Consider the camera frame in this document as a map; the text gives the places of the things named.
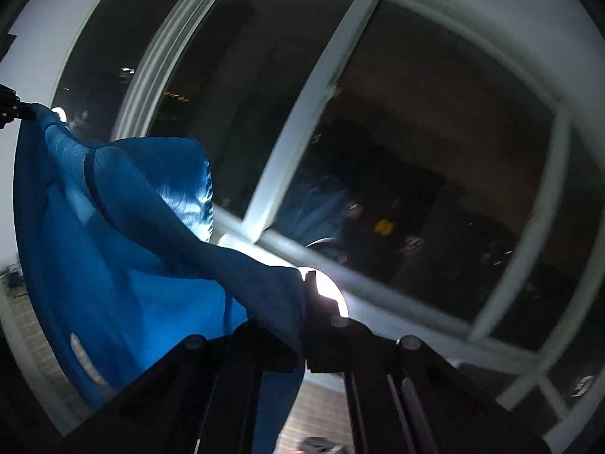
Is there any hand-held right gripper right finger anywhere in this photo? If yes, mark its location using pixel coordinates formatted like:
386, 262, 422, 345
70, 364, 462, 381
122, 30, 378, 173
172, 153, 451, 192
302, 269, 551, 454

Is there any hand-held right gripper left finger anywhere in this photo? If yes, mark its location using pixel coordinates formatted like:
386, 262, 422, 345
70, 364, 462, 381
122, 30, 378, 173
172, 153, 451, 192
61, 319, 306, 454

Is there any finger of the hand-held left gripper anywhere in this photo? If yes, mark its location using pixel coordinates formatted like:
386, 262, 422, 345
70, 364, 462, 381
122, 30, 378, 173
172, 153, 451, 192
0, 84, 37, 129

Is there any blue pinstriped coat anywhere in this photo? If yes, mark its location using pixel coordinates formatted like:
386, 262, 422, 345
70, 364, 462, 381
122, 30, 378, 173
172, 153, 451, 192
13, 103, 308, 454

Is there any white window frame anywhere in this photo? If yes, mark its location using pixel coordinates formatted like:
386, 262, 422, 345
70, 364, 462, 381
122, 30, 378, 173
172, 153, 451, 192
47, 0, 605, 436

